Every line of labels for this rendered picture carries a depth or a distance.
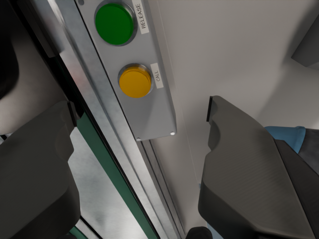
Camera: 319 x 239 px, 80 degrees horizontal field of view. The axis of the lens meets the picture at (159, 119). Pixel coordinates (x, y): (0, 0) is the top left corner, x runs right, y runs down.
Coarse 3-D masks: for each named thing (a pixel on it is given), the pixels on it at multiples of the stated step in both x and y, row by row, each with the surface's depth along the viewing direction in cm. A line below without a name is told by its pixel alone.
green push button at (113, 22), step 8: (104, 8) 19; (112, 8) 19; (120, 8) 19; (96, 16) 20; (104, 16) 20; (112, 16) 20; (120, 16) 20; (128, 16) 20; (96, 24) 20; (104, 24) 20; (112, 24) 20; (120, 24) 20; (128, 24) 20; (104, 32) 21; (112, 32) 21; (120, 32) 21; (128, 32) 21; (112, 40) 21; (120, 40) 21
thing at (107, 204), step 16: (64, 64) 27; (80, 96) 29; (80, 128) 32; (96, 128) 32; (80, 144) 38; (96, 144) 34; (80, 160) 41; (96, 160) 41; (112, 160) 36; (80, 176) 44; (96, 176) 44; (112, 176) 39; (80, 192) 48; (96, 192) 48; (112, 192) 48; (128, 192) 42; (80, 208) 53; (96, 208) 52; (112, 208) 52; (128, 208) 52; (80, 224) 55; (96, 224) 58; (112, 224) 58; (128, 224) 57; (144, 224) 51
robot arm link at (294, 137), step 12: (276, 132) 22; (288, 132) 21; (300, 132) 21; (312, 132) 21; (288, 144) 20; (300, 144) 19; (312, 144) 19; (300, 156) 19; (312, 156) 19; (312, 168) 18
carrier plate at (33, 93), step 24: (0, 0) 19; (0, 24) 21; (24, 24) 21; (0, 48) 22; (24, 48) 22; (24, 72) 24; (48, 72) 24; (24, 96) 26; (48, 96) 26; (72, 96) 27; (0, 120) 28; (24, 120) 28
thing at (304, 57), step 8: (312, 24) 29; (312, 32) 29; (304, 40) 30; (312, 40) 29; (304, 48) 30; (312, 48) 29; (296, 56) 31; (304, 56) 30; (312, 56) 28; (304, 64) 29; (312, 64) 28
